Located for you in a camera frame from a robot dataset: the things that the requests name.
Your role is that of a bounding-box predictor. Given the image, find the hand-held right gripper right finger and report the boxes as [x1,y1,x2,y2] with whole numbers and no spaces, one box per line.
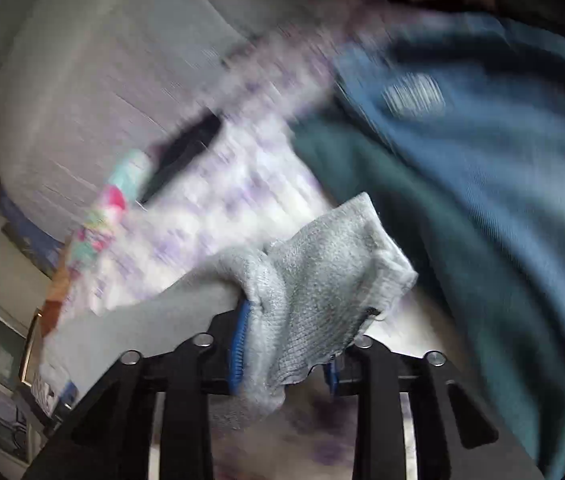
[329,335,547,480]

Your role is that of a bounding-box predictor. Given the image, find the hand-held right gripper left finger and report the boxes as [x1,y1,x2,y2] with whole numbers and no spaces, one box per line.
[25,304,252,480]

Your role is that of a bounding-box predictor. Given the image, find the grey pants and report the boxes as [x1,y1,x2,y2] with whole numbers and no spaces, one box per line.
[45,192,419,431]

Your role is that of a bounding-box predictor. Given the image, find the purple floral bedsheet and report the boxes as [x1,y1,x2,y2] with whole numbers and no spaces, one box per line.
[52,0,423,480]

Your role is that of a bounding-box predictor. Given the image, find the dark teal garment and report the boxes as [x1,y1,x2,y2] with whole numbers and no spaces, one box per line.
[295,115,565,480]

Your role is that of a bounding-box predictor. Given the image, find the brown cloth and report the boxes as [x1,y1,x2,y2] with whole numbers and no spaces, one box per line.
[41,270,71,337]

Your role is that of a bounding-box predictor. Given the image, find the colourful floral folded blanket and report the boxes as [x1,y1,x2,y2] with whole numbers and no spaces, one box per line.
[45,149,152,322]

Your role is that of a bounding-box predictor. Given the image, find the dark navy garment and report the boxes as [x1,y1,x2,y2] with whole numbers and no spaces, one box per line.
[140,112,224,202]

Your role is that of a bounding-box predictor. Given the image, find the blue ribbed garment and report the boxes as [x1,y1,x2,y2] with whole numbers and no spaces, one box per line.
[335,12,565,466]

